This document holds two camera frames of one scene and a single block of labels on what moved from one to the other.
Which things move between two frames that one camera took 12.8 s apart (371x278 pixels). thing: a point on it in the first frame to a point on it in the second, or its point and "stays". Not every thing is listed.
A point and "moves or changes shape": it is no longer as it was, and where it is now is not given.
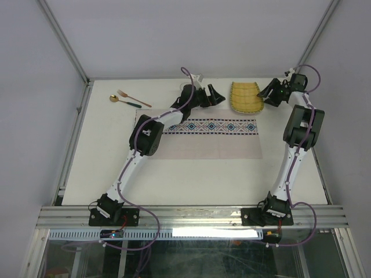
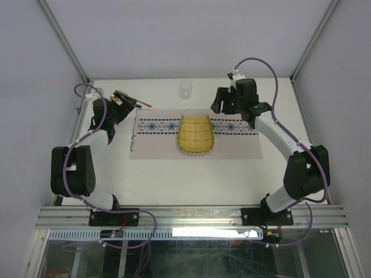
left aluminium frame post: [88, 81] stays
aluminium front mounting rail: [76, 218] stays
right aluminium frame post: [317, 31] stays
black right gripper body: [278, 95] to [231, 104]
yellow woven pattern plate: [244, 98] moves or changes shape
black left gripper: [215, 98] to [125, 108]
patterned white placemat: [211, 134] stays
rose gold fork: [126, 95] stays
